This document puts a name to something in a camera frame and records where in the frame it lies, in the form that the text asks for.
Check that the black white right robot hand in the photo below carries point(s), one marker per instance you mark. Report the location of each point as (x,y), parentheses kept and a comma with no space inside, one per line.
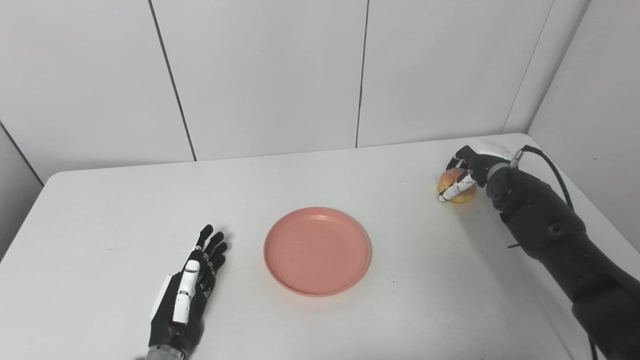
(482,160)

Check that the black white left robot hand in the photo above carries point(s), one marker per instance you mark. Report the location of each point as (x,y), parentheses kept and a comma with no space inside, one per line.
(172,315)

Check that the cream puff pastry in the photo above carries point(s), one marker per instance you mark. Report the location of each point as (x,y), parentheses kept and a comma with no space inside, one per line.
(452,180)

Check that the pink round plate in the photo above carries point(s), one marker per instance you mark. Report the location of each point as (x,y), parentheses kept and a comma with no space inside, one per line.
(317,252)

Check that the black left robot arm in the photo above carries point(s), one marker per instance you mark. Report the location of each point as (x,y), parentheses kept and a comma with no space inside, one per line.
(162,354)

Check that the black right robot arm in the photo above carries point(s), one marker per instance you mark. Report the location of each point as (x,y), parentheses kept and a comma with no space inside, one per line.
(555,235)

